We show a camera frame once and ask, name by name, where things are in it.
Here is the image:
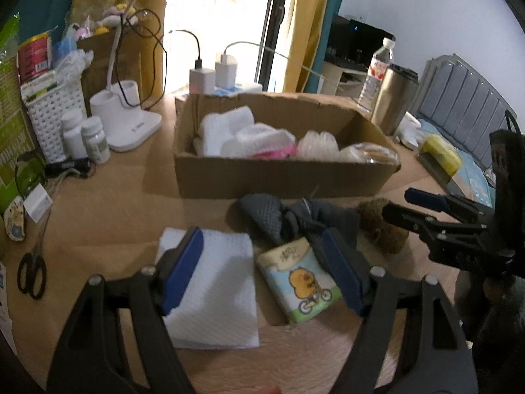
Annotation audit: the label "clear bag with brown item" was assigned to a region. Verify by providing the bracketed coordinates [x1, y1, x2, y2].
[338, 142, 400, 165]

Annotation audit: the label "red tin can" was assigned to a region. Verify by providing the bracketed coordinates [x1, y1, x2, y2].
[18, 32, 52, 84]

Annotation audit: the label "white cloth bundle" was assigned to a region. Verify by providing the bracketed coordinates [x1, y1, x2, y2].
[393, 111, 421, 150]

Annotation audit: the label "clear water bottle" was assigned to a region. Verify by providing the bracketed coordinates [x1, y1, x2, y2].
[358, 37, 395, 112]

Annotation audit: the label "grey bed headboard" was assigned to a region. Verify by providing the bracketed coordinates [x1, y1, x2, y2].
[409, 54, 512, 169]

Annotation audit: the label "white charger with black cable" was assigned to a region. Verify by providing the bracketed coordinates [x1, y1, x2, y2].
[110, 7, 216, 110]

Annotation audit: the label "pink fluffy cloth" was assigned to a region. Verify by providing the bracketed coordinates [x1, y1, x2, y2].
[252, 143, 297, 160]

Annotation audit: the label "clear bubble wrap ball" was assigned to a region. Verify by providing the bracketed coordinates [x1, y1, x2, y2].
[296, 131, 339, 161]

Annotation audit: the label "black monitor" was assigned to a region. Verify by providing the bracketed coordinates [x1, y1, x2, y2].
[325, 15, 396, 71]

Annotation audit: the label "white power strip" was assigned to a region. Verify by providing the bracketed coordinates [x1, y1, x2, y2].
[173, 82, 263, 103]

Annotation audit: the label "brown cardboard box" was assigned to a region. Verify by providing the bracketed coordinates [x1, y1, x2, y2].
[174, 94, 401, 199]

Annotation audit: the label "white pill bottle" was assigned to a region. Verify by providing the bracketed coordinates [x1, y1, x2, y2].
[81, 116, 110, 164]
[60, 109, 88, 159]

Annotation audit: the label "black scissors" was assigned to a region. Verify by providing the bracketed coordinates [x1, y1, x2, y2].
[17, 210, 52, 301]

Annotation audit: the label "white charger with grey cable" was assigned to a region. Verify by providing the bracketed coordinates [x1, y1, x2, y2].
[215, 40, 341, 89]

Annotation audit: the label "white paper towel sheet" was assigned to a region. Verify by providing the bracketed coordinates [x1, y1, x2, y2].
[164, 230, 260, 350]

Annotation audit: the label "white desk lamp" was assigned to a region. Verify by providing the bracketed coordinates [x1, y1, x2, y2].
[90, 0, 162, 152]

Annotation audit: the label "yellow tissue pack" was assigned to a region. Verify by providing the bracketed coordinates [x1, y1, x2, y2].
[419, 133, 463, 177]

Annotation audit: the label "steel travel tumbler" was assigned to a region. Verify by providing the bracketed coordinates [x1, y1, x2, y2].
[371, 64, 419, 136]

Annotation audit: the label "duck print tissue pack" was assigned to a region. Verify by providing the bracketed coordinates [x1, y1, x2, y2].
[256, 237, 342, 324]

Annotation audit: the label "green snack bag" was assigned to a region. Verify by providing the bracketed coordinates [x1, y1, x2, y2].
[0, 14, 45, 212]

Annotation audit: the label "white plastic basket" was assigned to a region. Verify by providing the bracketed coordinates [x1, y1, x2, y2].
[20, 71, 87, 164]

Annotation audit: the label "dark grey sock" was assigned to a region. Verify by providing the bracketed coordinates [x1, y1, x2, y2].
[237, 193, 360, 252]

